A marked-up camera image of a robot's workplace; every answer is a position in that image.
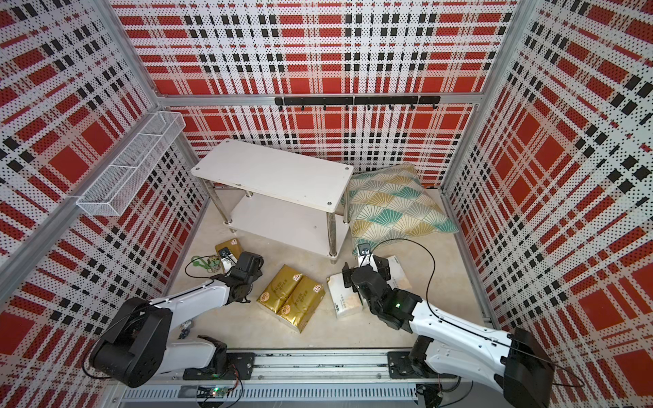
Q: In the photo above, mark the gold tissue pack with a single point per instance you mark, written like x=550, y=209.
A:
x=301, y=304
x=233, y=246
x=279, y=289

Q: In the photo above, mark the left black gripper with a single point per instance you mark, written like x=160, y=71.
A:
x=258, y=274

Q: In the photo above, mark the black wall hook rail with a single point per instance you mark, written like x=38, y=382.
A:
x=302, y=102

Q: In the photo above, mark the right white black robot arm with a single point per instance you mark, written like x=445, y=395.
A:
x=510, y=362

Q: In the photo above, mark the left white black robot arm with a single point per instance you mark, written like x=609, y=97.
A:
x=135, y=347

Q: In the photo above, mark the white wire mesh basket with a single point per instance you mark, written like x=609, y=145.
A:
x=113, y=191

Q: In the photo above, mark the green circuit board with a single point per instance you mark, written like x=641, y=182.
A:
x=204, y=393

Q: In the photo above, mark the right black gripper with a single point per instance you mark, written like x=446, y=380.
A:
x=349, y=273

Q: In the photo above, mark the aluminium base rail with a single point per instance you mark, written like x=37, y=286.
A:
x=305, y=376

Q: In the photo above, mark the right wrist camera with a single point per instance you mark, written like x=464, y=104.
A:
x=364, y=249

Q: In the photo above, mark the white tissue pack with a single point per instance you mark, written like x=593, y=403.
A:
x=346, y=302
x=398, y=277
x=362, y=262

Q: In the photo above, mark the white two-tier shelf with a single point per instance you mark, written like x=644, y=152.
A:
x=289, y=198

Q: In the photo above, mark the green figure keychain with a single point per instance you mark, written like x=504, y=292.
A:
x=211, y=263

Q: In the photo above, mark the green gold patterned cushion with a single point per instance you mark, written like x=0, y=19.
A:
x=391, y=203

